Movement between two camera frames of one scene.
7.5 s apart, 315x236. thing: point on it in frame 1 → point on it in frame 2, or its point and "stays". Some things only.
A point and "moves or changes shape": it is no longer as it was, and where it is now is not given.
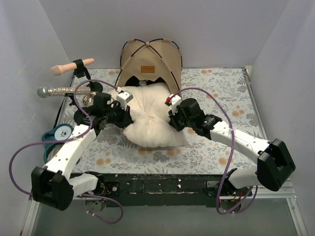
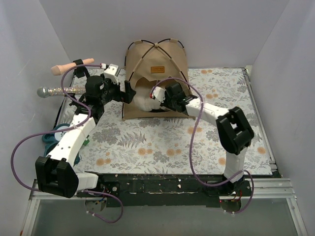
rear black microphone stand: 79,71 stays
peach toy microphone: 56,70 stays
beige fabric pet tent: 158,61 moves or changes shape
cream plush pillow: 151,127 moves or changes shape
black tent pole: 141,48 → 159,48
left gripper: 125,118 → 127,92
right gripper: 174,120 → 170,96
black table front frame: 167,191 stays
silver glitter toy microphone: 44,92 stays
